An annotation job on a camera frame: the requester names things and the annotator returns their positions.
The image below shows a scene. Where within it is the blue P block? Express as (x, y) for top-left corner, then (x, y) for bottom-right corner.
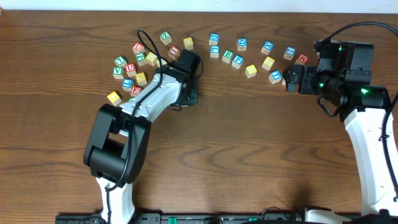
(231, 55), (244, 69)

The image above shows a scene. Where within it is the green V block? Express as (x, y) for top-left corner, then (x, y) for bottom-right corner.
(113, 67), (124, 80)

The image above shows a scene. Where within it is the green J block left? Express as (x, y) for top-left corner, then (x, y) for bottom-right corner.
(136, 52), (147, 66)

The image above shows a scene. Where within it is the yellow K block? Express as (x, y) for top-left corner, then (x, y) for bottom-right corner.
(135, 72), (147, 86)

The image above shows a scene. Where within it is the blue d block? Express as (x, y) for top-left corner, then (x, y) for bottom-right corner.
(209, 33), (220, 45)
(237, 38), (248, 51)

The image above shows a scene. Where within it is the blue 2 block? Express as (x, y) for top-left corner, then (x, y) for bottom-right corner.
(283, 47), (296, 60)

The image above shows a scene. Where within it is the yellow C block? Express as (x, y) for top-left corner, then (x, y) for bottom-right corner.
(146, 52), (158, 66)

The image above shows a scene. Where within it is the blue X block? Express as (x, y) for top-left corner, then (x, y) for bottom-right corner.
(261, 41), (274, 55)

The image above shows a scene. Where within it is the yellow S block left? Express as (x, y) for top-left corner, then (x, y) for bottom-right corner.
(155, 58), (168, 68)

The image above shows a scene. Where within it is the yellow S block right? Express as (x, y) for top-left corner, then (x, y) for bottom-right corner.
(262, 56), (275, 71)

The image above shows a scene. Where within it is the plain yellow block centre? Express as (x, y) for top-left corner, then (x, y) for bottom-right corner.
(245, 65), (257, 78)

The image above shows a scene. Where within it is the green B block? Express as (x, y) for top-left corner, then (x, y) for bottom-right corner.
(222, 50), (234, 63)

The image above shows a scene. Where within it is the yellow block far left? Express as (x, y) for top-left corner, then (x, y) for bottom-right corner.
(107, 91), (122, 106)

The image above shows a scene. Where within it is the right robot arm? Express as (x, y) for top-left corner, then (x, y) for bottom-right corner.
(283, 40), (397, 223)

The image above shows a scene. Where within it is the blue D block right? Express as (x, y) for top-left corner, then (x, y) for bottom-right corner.
(237, 38), (248, 51)

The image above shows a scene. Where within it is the red E block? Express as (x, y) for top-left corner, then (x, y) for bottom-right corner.
(130, 86), (142, 97)

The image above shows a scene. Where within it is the blue D block top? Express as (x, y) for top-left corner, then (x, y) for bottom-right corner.
(209, 33), (220, 45)

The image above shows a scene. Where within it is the blue L block left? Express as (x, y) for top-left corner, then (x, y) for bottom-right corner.
(122, 78), (134, 91)

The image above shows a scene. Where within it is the blue l block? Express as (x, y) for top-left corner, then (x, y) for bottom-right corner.
(122, 78), (134, 91)
(210, 45), (220, 58)

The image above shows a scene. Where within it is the blue L block centre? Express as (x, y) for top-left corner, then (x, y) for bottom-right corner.
(210, 45), (220, 58)

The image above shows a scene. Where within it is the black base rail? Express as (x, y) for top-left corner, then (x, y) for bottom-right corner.
(55, 212), (368, 224)

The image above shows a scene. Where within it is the yellow s block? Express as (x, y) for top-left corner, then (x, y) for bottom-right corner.
(262, 56), (275, 71)
(155, 58), (168, 68)

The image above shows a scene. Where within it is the yellow O block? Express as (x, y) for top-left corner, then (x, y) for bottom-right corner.
(183, 37), (194, 50)

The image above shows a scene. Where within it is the blue T block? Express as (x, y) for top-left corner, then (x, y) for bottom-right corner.
(269, 70), (282, 84)

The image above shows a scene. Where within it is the green Z block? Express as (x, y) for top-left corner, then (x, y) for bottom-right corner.
(160, 31), (172, 45)

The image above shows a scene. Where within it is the red M block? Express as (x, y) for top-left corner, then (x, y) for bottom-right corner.
(295, 54), (309, 65)

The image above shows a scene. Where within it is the red I block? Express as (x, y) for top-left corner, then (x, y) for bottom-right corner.
(168, 45), (181, 60)

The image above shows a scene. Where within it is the red u block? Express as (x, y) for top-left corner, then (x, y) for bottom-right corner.
(124, 63), (137, 77)
(132, 42), (145, 54)

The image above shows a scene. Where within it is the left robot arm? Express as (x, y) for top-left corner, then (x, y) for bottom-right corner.
(83, 50), (203, 223)

